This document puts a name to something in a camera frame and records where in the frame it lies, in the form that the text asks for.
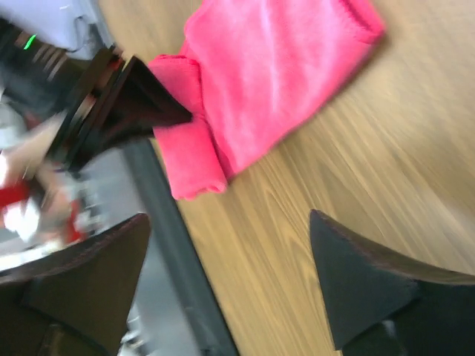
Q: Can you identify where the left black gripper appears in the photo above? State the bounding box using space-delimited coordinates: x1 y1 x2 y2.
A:
47 46 192 171

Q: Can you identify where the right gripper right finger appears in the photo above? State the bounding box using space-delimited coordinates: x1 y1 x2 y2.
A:
309 210 474 356

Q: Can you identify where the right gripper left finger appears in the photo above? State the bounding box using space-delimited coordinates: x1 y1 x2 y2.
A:
1 214 151 355

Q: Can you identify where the pink microfiber towel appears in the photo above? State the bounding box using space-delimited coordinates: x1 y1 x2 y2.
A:
149 0 384 200

